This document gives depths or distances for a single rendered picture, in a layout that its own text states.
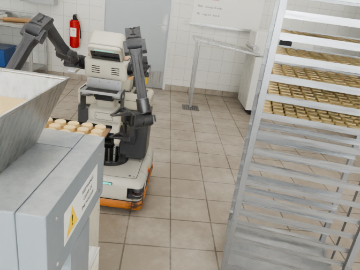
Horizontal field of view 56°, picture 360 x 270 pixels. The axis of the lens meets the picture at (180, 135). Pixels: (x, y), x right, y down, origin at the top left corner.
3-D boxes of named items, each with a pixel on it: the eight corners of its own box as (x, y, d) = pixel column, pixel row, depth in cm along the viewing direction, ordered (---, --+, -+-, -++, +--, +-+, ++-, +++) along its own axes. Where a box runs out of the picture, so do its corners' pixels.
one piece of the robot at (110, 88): (85, 105, 228) (85, 74, 220) (126, 111, 228) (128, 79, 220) (77, 113, 213) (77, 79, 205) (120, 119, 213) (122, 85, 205)
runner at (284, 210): (232, 201, 222) (233, 197, 221) (232, 199, 225) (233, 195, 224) (333, 224, 212) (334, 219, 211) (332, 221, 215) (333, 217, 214)
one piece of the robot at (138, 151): (85, 151, 294) (88, 54, 262) (148, 159, 294) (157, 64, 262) (72, 169, 263) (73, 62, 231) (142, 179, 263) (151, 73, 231)
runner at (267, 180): (237, 177, 215) (238, 173, 214) (237, 175, 218) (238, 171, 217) (342, 200, 206) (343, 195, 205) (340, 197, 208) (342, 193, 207)
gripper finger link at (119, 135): (113, 145, 139) (132, 141, 145) (114, 129, 136) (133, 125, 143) (105, 139, 144) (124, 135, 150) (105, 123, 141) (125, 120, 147)
